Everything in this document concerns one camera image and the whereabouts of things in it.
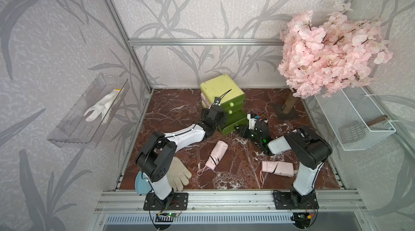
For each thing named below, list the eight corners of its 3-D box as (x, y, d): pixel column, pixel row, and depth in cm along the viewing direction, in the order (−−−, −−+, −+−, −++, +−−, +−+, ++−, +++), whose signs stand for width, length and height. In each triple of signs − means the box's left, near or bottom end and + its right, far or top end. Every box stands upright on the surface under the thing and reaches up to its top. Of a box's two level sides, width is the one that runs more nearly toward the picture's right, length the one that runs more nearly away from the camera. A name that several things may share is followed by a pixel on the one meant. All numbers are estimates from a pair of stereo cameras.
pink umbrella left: (197, 174, 84) (196, 172, 80) (220, 141, 96) (220, 138, 92) (206, 181, 82) (206, 179, 78) (228, 146, 94) (229, 143, 90)
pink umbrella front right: (262, 173, 83) (263, 171, 80) (261, 161, 87) (262, 159, 84) (292, 177, 82) (295, 175, 79) (290, 165, 86) (292, 162, 83)
